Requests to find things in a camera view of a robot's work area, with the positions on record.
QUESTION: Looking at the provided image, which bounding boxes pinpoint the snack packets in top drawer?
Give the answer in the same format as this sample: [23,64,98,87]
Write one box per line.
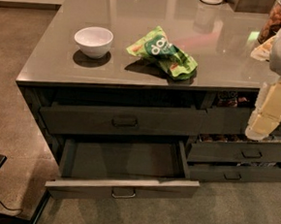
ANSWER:
[214,91,254,108]

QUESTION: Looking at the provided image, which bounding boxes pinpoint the white ceramic bowl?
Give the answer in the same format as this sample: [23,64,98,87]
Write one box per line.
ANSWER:
[75,26,113,59]

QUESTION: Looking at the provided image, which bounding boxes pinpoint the black cable on floor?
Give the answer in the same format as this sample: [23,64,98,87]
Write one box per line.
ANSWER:
[0,183,26,213]

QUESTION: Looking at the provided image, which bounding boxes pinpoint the glass jar of nuts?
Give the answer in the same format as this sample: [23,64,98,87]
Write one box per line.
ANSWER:
[257,0,281,44]

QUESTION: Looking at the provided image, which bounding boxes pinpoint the dark box on counter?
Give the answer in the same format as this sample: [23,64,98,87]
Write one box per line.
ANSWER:
[225,0,275,14]

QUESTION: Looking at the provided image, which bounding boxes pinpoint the grey drawer cabinet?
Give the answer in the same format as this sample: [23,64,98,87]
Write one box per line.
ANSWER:
[16,0,281,199]

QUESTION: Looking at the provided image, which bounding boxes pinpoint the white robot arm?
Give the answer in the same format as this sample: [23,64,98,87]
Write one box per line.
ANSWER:
[245,29,281,141]

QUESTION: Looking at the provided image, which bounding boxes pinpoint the green snack bag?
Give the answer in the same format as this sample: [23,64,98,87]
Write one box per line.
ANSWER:
[126,26,198,80]

